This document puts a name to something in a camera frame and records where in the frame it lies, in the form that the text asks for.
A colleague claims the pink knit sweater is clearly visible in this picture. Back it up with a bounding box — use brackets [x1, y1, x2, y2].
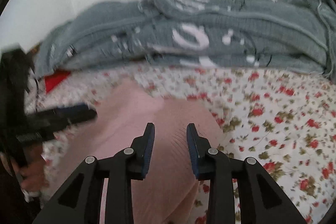
[49, 79, 222, 223]

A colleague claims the person's left hand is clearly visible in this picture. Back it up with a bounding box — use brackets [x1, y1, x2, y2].
[1, 144, 49, 192]

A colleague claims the red pillow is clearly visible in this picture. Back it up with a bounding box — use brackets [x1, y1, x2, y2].
[44, 71, 71, 94]

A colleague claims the floral bed sheet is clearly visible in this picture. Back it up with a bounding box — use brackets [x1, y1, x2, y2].
[38, 65, 335, 223]

